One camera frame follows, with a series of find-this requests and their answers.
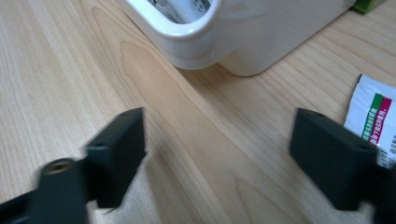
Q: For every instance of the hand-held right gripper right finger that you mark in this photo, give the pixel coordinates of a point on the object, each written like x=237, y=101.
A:
x=333, y=158

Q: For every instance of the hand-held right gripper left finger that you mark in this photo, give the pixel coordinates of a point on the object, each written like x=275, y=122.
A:
x=115, y=155

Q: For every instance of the pile of small packets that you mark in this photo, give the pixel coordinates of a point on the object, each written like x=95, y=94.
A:
x=186, y=9

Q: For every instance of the white plastic box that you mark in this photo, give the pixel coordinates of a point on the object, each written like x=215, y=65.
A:
x=193, y=46

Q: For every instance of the white green pink striped packet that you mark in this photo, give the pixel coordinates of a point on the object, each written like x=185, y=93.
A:
x=365, y=102

